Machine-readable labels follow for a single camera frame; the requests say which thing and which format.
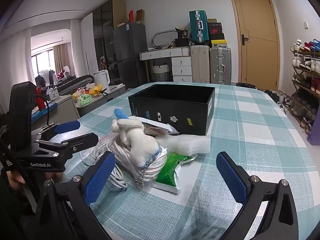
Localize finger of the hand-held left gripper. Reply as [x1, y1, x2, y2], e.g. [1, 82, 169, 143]
[31, 120, 81, 140]
[34, 132, 99, 156]

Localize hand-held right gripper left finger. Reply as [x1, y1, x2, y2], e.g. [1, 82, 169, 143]
[35, 151, 117, 240]

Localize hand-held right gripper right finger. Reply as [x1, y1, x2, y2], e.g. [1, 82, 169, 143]
[216, 151, 299, 240]

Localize white cable coil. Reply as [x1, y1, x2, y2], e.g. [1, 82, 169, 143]
[81, 140, 128, 189]

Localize white plush toy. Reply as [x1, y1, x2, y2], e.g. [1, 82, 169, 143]
[111, 116, 162, 186]

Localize white foam piece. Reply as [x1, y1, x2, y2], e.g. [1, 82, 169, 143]
[156, 134, 211, 155]

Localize white rope bundle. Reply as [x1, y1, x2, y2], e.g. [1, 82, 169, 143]
[99, 132, 172, 189]

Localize green packet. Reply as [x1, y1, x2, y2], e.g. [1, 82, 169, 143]
[151, 152, 197, 194]

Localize black cardboard box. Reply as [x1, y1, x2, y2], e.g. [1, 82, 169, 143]
[128, 84, 216, 137]

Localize person's left hand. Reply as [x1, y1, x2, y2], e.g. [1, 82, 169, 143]
[7, 170, 29, 191]

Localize grey side cabinet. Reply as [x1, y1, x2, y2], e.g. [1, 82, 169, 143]
[49, 96, 80, 130]

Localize blue plastic bag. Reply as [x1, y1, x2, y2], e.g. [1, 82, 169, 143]
[31, 102, 57, 123]

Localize red canister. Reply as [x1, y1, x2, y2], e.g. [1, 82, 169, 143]
[36, 87, 44, 110]

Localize small green bag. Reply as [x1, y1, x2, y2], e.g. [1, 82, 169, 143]
[79, 94, 92, 107]

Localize white tissue box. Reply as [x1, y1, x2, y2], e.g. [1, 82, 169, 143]
[47, 86, 60, 100]

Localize grey low cabinet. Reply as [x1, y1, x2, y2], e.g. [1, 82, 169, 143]
[75, 84, 127, 118]

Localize dark sofa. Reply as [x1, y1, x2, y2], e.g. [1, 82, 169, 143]
[41, 74, 95, 95]

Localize teal checked tablecloth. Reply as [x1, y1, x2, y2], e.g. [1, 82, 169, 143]
[32, 81, 318, 240]

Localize yellow plastic bag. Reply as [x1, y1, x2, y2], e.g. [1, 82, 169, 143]
[86, 84, 104, 96]

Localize hanging clothes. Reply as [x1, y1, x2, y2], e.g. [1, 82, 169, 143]
[35, 66, 75, 85]

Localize white electric kettle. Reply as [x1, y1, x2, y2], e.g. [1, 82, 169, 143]
[93, 70, 110, 90]

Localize tan curtain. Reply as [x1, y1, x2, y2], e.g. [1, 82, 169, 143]
[53, 44, 72, 78]

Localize white sheer curtain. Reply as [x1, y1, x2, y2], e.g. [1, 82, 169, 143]
[71, 17, 87, 78]

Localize shoes on floor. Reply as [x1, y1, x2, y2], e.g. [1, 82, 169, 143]
[262, 89, 292, 113]

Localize purple container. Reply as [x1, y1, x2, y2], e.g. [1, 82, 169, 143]
[307, 122, 320, 145]

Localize black trash bin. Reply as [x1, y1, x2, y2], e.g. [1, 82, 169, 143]
[236, 82, 258, 89]

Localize grey fridge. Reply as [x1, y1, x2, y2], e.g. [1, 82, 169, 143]
[113, 22, 148, 89]

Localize dark glass cabinet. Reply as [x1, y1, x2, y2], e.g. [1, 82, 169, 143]
[92, 0, 125, 85]

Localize woven laundry basket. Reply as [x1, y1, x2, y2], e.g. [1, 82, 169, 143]
[151, 64, 173, 82]

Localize silver suitcase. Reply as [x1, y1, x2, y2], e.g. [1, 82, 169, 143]
[209, 46, 232, 85]

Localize white desk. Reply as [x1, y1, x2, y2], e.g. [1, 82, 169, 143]
[139, 47, 192, 83]

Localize beige suitcase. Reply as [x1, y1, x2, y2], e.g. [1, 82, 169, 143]
[189, 44, 210, 83]

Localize white drawer unit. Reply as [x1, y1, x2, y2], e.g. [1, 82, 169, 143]
[171, 56, 192, 82]

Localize shoe rack with shoes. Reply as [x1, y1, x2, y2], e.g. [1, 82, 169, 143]
[287, 39, 320, 135]

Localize tan wooden door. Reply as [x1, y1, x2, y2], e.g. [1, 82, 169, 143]
[228, 0, 280, 90]

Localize oval mirror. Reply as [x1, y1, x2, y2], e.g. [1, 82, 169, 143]
[152, 30, 177, 48]

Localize black bag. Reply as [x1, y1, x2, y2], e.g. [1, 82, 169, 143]
[175, 27, 189, 47]

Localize teal suitcase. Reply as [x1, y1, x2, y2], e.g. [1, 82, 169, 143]
[189, 10, 209, 46]

